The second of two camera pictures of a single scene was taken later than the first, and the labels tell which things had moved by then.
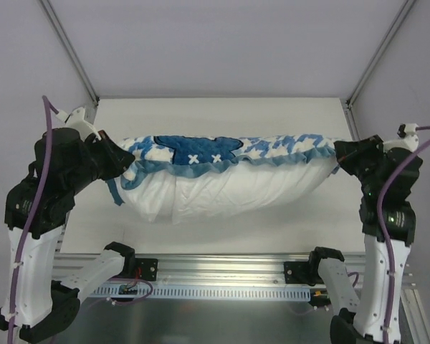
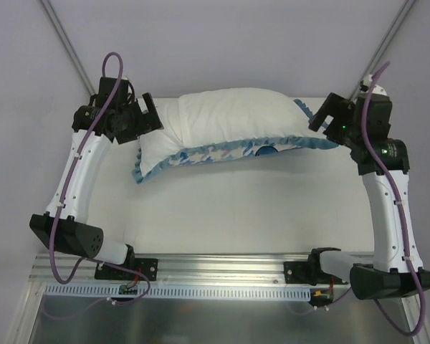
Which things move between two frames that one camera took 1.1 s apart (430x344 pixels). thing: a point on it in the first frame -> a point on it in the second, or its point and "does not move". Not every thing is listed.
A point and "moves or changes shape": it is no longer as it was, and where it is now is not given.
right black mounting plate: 297,272 does not move
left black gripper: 112,158 -> 147,115
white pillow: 206,193 -> 213,116
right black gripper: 355,156 -> 327,112
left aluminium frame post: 71,50 does not move
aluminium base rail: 209,269 does not move
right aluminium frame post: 403,11 does not move
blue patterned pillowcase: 183,155 moves or changes shape
